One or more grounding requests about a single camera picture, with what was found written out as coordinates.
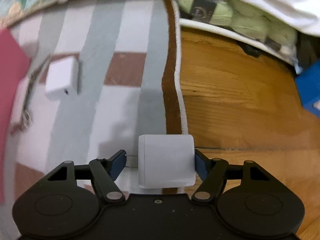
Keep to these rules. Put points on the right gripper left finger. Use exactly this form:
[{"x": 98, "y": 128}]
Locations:
[{"x": 104, "y": 174}]

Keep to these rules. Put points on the green yarn bundle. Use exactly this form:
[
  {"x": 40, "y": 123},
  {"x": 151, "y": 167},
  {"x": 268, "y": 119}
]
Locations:
[{"x": 240, "y": 17}]

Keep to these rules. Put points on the striped checkered rug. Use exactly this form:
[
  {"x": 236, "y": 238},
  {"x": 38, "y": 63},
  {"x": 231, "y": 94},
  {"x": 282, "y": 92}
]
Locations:
[{"x": 129, "y": 71}]

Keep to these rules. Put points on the white cube charger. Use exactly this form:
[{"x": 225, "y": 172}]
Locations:
[{"x": 166, "y": 161}]

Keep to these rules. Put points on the blue box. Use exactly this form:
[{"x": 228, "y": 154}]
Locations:
[{"x": 307, "y": 84}]

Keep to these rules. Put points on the metal keys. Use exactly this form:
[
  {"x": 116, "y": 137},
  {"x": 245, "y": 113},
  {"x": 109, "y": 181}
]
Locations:
[{"x": 26, "y": 119}]

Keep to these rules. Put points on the pink cardboard box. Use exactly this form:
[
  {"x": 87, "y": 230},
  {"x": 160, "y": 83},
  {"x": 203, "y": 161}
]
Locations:
[{"x": 14, "y": 66}]

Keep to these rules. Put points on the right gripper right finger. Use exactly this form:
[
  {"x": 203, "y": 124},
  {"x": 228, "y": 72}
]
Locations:
[{"x": 212, "y": 173}]

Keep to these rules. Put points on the white power adapter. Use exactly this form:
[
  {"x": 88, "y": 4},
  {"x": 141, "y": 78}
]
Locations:
[{"x": 62, "y": 78}]

